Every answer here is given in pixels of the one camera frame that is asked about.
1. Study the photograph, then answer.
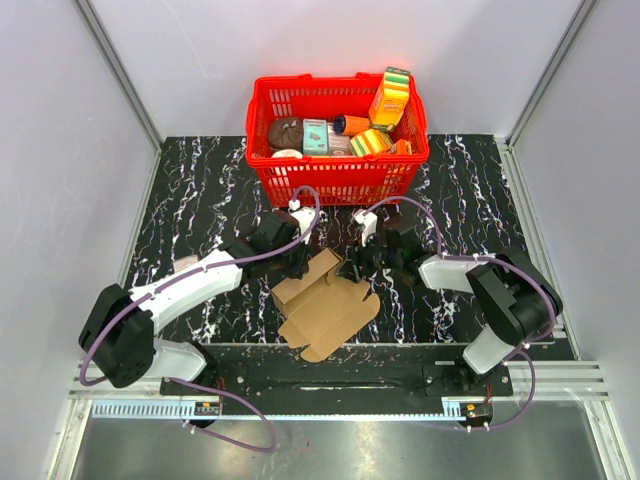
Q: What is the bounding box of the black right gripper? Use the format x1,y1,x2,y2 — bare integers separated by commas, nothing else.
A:
336,229,403,285

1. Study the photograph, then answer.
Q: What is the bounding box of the brown cardboard box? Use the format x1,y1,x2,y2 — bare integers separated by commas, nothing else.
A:
271,249,380,363

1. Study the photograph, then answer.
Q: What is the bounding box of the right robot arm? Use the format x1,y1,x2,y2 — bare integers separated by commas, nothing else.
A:
337,211,564,396

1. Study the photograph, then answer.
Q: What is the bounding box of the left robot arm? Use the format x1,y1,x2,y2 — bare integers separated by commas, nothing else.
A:
78,207,319,396

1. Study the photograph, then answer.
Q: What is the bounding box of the teal snack box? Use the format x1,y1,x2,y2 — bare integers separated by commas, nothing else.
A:
302,118,328,156

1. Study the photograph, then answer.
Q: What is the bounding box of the pink small box in basket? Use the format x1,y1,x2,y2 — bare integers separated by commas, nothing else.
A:
327,123,352,156

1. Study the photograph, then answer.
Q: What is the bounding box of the yellow green striped box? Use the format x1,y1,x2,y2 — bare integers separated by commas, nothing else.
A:
349,128,393,157

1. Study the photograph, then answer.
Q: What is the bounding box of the white round lid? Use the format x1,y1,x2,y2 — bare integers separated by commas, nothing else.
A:
272,149,303,159

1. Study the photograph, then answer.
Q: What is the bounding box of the red plastic shopping basket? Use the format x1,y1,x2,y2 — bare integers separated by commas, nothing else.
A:
245,67,430,206

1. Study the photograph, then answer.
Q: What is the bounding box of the brown round cookie pack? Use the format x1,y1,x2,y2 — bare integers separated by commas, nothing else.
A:
267,116,304,150

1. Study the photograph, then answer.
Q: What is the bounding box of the small orange packet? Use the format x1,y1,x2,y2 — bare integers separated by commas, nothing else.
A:
387,139,413,155

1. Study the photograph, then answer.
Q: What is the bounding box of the orange tube with blue cap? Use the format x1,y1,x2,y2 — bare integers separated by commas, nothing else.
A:
333,115,371,137

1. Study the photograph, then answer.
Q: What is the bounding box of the tall orange yellow carton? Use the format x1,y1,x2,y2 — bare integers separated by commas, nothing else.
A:
368,67,410,132

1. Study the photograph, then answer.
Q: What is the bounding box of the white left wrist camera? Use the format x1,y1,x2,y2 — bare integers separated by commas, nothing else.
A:
289,200,319,245

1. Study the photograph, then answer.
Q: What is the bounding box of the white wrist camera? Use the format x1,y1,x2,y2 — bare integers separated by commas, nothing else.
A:
352,209,378,247
289,200,319,245

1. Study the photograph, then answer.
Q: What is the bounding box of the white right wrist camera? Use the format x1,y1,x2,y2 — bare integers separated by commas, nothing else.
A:
352,209,378,247

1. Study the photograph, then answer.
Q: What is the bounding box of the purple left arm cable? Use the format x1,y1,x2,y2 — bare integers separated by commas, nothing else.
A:
79,185,322,453

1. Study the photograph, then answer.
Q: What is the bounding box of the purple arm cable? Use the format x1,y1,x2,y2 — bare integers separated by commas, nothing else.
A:
79,185,322,453
359,195,557,432

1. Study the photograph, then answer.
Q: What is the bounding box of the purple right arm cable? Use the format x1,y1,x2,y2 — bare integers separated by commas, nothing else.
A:
359,195,557,432

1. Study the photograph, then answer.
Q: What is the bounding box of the aluminium frame rail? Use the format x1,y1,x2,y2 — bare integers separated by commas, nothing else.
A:
73,0,164,147

